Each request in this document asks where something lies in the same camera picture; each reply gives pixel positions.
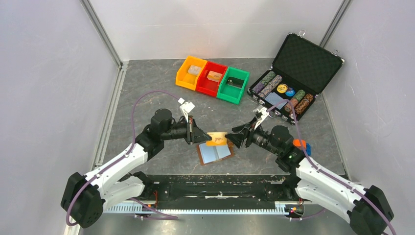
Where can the red plastic bin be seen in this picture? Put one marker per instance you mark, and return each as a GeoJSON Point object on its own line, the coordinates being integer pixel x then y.
{"type": "Point", "coordinates": [206, 86]}

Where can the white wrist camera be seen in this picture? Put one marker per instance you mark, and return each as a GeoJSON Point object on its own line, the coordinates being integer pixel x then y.
{"type": "Point", "coordinates": [185, 107]}
{"type": "Point", "coordinates": [261, 114]}

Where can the orange blue tape roll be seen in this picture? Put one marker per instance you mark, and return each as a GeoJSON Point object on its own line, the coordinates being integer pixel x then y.
{"type": "Point", "coordinates": [297, 143]}

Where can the yellow dealer button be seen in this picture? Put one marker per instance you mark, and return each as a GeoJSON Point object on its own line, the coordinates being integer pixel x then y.
{"type": "Point", "coordinates": [282, 88]}

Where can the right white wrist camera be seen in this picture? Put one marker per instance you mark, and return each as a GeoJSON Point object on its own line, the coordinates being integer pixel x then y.
{"type": "Point", "coordinates": [261, 114]}

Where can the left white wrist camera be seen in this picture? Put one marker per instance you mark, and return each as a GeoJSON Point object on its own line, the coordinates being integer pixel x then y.
{"type": "Point", "coordinates": [185, 107]}

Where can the green plastic bin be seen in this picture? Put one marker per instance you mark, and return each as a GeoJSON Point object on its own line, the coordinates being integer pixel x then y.
{"type": "Point", "coordinates": [229, 93]}

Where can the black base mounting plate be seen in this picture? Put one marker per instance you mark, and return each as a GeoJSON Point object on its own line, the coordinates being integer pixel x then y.
{"type": "Point", "coordinates": [209, 192]}

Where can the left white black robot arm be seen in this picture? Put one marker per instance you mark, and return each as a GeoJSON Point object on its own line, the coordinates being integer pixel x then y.
{"type": "Point", "coordinates": [87, 196]}

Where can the card stack in yellow bin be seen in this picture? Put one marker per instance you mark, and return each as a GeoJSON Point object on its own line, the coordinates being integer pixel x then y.
{"type": "Point", "coordinates": [194, 70]}

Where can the black poker chip case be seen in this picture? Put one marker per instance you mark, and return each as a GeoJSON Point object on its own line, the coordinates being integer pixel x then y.
{"type": "Point", "coordinates": [302, 65]}

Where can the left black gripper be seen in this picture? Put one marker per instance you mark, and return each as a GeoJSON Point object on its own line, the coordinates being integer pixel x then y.
{"type": "Point", "coordinates": [194, 133]}

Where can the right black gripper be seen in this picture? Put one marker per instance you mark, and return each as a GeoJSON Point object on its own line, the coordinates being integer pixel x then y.
{"type": "Point", "coordinates": [237, 138]}

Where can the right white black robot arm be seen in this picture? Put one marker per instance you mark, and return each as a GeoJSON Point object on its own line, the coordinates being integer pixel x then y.
{"type": "Point", "coordinates": [366, 210]}

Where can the card stack in red bin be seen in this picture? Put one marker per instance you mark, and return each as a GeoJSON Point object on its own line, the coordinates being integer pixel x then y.
{"type": "Point", "coordinates": [214, 76]}

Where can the yellow plastic bin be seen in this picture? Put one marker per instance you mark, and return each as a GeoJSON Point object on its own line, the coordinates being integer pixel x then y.
{"type": "Point", "coordinates": [186, 80]}

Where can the brown leather card holder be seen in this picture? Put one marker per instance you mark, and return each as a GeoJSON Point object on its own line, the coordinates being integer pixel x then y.
{"type": "Point", "coordinates": [213, 154]}

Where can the blue playing card deck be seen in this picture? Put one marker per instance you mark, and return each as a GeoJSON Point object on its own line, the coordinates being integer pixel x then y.
{"type": "Point", "coordinates": [275, 99]}

